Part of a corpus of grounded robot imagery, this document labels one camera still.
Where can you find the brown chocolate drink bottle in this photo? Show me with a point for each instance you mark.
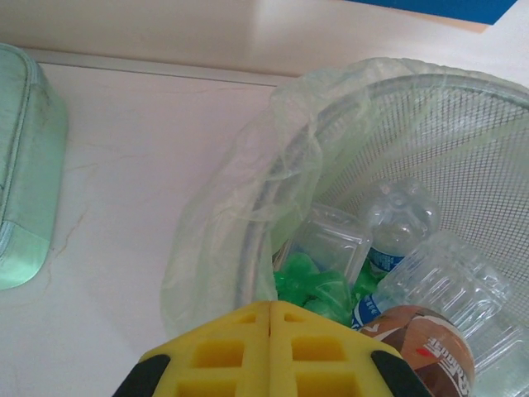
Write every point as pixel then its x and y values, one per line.
pixel 434 351

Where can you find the clear bottle blue cap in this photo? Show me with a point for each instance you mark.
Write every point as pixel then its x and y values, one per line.
pixel 330 240

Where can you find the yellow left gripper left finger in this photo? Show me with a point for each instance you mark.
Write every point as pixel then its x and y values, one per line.
pixel 256 351

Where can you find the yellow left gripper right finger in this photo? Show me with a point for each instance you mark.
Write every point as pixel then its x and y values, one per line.
pixel 281 355

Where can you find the green soda bottle yellow cap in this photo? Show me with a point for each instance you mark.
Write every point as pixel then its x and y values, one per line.
pixel 306 285

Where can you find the mesh wastebasket with plastic liner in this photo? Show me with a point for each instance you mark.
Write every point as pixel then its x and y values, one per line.
pixel 215 248

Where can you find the small water bottle blue label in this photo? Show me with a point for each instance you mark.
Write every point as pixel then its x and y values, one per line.
pixel 396 223

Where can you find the clear bottle blue white label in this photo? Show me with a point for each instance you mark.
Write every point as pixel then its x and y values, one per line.
pixel 454 281

